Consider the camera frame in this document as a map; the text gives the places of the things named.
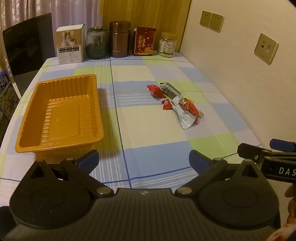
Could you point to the person's right forearm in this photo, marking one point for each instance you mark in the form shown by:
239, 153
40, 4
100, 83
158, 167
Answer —
284, 234

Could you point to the pink sheer curtain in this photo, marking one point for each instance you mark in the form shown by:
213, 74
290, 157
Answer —
34, 9

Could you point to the yellow curtain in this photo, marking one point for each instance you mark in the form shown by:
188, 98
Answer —
143, 11

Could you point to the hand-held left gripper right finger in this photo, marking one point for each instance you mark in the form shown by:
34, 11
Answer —
198, 160

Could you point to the beige wall socket plate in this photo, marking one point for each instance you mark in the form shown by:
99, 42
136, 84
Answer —
266, 49

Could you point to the blue milk carton box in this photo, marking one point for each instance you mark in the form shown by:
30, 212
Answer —
8, 104

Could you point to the small red candy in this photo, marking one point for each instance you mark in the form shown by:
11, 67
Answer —
167, 104

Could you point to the green glass jar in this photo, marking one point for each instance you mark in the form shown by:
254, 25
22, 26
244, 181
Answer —
96, 44

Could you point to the white product box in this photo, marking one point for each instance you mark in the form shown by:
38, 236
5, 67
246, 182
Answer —
70, 46

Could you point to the red foil candy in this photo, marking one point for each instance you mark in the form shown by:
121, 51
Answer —
157, 90

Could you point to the checkered tablecloth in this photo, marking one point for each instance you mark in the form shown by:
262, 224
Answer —
148, 129

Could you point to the red gift box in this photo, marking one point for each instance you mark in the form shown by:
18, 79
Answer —
144, 41

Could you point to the person's right hand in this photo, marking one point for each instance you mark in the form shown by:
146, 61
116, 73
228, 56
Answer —
291, 204

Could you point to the red brown snack packet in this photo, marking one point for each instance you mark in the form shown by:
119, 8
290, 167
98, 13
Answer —
190, 107

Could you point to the brown thermos flask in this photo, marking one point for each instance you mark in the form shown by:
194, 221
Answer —
119, 39

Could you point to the orange plastic tray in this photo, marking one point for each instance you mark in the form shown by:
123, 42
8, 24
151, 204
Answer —
64, 115

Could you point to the dark side table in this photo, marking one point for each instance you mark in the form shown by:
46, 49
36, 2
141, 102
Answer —
29, 83

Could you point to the black glossy monitor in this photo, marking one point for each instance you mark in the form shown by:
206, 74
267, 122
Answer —
30, 41

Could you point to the silver white stick packet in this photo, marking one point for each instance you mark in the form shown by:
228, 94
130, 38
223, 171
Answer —
185, 118

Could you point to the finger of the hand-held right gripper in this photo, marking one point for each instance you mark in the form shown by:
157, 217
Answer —
249, 150
281, 144

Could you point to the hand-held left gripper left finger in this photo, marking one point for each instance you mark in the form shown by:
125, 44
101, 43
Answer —
89, 158

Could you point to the black silver seaweed packet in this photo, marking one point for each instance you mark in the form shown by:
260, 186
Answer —
171, 90

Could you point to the clear plastic jar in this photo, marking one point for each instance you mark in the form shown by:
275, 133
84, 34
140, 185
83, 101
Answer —
167, 45

